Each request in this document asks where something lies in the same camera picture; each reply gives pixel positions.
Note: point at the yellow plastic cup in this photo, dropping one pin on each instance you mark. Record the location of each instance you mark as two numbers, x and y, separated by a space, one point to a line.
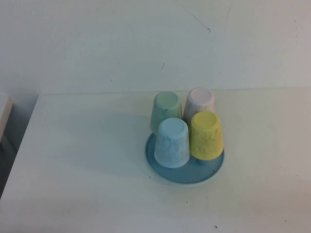
206 138

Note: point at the green plastic cup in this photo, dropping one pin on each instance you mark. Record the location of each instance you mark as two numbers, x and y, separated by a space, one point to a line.
162 109

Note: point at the light blue plastic cup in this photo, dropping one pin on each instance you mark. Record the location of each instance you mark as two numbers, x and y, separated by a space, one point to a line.
170 145

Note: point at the pink plastic cup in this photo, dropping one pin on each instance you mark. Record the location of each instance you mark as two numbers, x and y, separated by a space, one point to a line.
196 102

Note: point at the blue cup stand with pegs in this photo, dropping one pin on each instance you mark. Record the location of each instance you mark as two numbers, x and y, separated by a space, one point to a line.
189 173

